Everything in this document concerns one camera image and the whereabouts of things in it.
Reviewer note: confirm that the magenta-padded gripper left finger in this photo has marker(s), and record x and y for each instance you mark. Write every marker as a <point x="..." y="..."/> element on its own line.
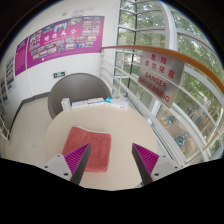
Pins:
<point x="55" y="165"/>

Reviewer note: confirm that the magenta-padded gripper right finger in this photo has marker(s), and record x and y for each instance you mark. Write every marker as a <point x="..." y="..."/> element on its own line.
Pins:
<point x="165" y="165"/>

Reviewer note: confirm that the pink towel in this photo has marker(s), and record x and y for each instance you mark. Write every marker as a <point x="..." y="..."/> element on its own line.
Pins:
<point x="90" y="140"/>

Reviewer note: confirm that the small upright white box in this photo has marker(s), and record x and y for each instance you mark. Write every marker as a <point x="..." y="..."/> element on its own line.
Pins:
<point x="65" y="104"/>

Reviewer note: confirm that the stair railing with wooden handrail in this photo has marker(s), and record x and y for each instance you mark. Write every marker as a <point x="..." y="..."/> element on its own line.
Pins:
<point x="4" y="128"/>

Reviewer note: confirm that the flat white and blue box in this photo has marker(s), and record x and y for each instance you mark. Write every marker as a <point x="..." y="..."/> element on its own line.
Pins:
<point x="117" y="103"/>

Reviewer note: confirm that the grey round-backed chair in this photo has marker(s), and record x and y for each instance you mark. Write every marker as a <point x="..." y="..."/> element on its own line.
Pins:
<point x="78" y="88"/>

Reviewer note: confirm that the clear danger sign, red letters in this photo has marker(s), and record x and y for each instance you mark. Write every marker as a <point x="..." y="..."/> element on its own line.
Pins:
<point x="160" y="80"/>

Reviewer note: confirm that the green exit sign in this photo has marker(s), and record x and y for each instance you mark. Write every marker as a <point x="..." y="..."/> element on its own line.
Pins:
<point x="59" y="74"/>

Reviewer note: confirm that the narrow magenta text poster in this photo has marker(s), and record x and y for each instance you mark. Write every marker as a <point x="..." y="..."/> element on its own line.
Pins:
<point x="21" y="56"/>

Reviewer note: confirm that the white railing with wooden handrail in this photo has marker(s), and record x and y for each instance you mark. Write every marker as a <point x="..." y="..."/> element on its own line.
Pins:
<point x="133" y="47"/>

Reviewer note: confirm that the large magenta photo poster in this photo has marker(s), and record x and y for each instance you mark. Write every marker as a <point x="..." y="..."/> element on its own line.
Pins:
<point x="66" y="40"/>

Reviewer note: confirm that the wall photo board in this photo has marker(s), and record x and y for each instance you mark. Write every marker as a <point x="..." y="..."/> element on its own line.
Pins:
<point x="3" y="90"/>
<point x="10" y="75"/>

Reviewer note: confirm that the white-framed glass window wall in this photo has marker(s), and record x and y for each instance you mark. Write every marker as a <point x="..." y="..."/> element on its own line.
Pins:
<point x="150" y="20"/>

